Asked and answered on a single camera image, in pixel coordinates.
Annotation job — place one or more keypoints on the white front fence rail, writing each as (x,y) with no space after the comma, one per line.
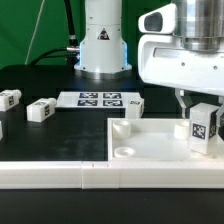
(112,175)

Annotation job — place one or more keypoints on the white square table top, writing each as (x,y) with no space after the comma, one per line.
(150,139)

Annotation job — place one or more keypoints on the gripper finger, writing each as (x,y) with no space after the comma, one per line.
(220,112)

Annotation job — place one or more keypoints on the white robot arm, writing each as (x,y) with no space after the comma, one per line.
(103,52)

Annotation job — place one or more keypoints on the white marker plate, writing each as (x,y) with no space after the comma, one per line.
(74,99)

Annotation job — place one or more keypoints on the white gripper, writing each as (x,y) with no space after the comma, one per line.
(183,47)

